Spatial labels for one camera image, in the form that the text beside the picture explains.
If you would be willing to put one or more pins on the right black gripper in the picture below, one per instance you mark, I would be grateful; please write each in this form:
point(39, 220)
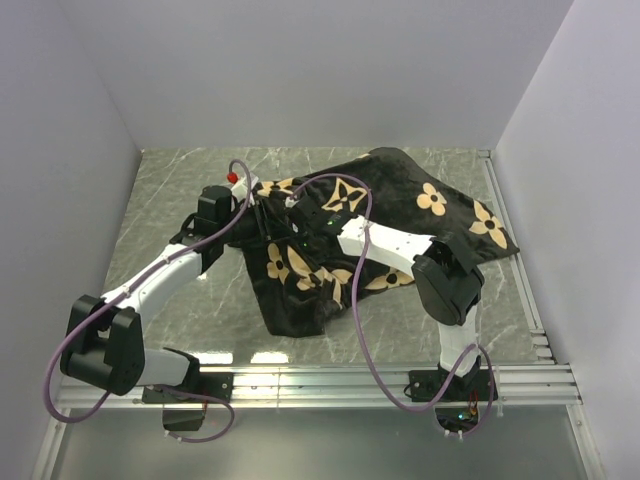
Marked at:
point(296, 242)

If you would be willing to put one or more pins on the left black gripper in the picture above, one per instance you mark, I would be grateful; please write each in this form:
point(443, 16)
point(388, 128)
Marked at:
point(268, 226)

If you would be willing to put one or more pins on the black pillowcase with tan flowers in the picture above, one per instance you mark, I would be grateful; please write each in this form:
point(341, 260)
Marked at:
point(298, 293)

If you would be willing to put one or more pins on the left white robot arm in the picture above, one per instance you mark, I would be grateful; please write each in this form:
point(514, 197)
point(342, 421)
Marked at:
point(105, 342)

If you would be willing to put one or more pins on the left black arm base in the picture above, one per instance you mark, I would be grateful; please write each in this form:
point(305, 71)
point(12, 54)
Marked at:
point(192, 397)

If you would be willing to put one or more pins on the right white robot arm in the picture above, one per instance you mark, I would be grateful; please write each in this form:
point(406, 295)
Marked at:
point(448, 280)

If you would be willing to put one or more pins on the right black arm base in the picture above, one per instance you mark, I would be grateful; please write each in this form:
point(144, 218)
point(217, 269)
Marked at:
point(460, 414)

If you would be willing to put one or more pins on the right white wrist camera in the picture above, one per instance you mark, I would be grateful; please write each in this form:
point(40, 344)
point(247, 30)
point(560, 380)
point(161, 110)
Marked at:
point(293, 202)

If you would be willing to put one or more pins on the aluminium mounting rail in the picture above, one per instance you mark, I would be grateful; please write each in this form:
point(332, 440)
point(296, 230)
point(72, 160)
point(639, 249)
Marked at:
point(282, 386)

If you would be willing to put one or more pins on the side aluminium rail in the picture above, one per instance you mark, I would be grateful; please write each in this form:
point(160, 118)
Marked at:
point(536, 328)

